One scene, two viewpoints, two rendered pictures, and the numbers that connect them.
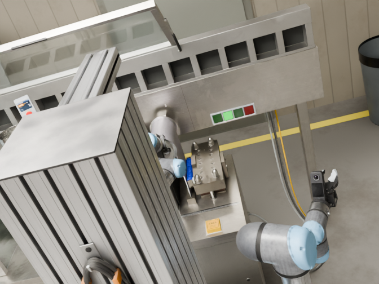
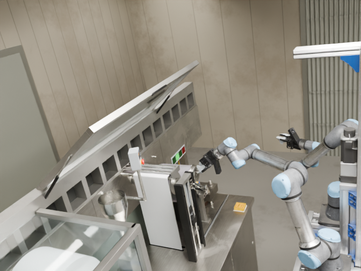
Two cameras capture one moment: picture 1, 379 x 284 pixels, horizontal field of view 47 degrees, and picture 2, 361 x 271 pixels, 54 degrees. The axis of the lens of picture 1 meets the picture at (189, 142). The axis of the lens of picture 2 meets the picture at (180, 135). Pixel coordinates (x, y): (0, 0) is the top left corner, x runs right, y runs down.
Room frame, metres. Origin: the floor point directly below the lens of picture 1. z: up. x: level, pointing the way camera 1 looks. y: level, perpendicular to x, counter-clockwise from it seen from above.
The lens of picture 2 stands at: (1.13, 2.15, 2.42)
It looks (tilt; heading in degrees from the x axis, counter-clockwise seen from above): 22 degrees down; 291
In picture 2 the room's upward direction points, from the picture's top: 10 degrees counter-clockwise
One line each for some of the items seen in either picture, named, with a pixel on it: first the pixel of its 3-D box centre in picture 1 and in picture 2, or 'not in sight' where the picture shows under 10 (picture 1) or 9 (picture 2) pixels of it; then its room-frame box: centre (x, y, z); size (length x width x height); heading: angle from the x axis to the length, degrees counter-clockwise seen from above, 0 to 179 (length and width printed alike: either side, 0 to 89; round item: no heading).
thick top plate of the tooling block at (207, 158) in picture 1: (207, 165); (189, 190); (2.01, -0.05, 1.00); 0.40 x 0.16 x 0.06; 172
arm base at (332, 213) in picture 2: not in sight; (337, 208); (0.97, -0.06, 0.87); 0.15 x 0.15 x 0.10
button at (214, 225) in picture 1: (213, 225); (239, 206); (1.62, 0.02, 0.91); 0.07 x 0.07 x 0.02; 82
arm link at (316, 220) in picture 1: (314, 227); (312, 147); (1.11, -0.32, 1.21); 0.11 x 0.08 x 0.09; 145
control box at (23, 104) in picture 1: (26, 108); (136, 158); (1.97, 0.68, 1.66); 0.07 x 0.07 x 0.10; 19
